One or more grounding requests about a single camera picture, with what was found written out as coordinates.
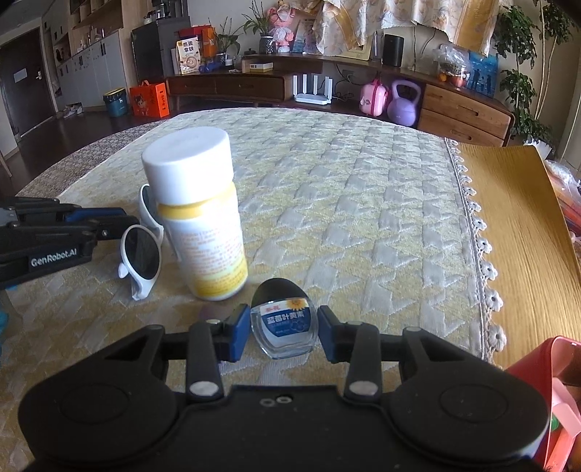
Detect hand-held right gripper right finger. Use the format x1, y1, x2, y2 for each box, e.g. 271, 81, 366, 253
317, 305, 460, 403

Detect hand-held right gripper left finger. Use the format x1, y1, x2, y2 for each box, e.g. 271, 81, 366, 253
106, 304, 252, 404

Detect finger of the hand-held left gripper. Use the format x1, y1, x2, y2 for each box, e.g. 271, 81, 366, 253
58, 203, 128, 224
84, 215, 139, 241

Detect white sunglasses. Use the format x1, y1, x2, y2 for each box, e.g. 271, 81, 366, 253
117, 183, 179, 301

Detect small glass bottle black cap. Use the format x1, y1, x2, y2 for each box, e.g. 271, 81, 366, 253
250, 278, 319, 360

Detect red tin box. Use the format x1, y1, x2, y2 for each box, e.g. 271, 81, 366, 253
505, 335, 581, 472

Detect white bottle yellow label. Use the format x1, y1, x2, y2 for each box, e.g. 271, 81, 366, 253
141, 126, 249, 301

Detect teal waste bin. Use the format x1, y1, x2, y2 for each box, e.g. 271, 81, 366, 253
103, 88, 128, 119

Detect orange gift box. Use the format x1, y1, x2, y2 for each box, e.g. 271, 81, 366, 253
130, 80, 170, 119

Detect quilted yellow table mat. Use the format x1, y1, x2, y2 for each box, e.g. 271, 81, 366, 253
0, 107, 508, 409

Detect dark wooden door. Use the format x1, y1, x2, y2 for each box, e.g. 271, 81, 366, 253
0, 27, 58, 138

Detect black cabinet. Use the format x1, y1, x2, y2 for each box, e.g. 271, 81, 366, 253
131, 17, 192, 90

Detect printed cereal bag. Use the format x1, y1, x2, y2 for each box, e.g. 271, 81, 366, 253
175, 36, 202, 76

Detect orange carton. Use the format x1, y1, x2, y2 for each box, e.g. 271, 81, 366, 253
200, 25, 218, 59

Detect small potted green plant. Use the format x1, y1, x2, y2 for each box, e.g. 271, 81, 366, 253
212, 22, 241, 67

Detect coffee machine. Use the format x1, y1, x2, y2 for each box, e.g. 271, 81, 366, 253
149, 0, 190, 21

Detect white router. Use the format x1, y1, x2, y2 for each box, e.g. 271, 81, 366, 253
292, 74, 332, 106

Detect purple kettlebell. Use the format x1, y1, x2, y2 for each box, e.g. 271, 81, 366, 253
387, 80, 423, 127

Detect pink small bag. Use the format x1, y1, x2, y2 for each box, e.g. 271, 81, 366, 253
359, 79, 391, 118

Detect potted orchid plant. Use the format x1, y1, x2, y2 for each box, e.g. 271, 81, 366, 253
244, 0, 276, 54

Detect pink doll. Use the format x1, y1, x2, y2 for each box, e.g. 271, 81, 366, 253
267, 2, 301, 54

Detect wooden tv cabinet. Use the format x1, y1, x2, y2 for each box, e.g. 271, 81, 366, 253
165, 53, 516, 147

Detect pile of colourful bags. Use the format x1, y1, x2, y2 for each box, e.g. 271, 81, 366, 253
544, 159, 581, 237

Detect black speaker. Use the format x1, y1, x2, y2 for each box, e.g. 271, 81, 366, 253
382, 33, 405, 68

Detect clear plastic fruit bag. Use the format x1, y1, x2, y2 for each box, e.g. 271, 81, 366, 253
433, 44, 471, 87

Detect large green houseplant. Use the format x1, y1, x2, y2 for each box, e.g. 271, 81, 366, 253
494, 0, 573, 147

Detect floral yellow curtain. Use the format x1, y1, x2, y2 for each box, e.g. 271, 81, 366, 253
312, 0, 501, 52

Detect white wall cabinets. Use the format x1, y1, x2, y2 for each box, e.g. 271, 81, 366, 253
43, 0, 133, 110

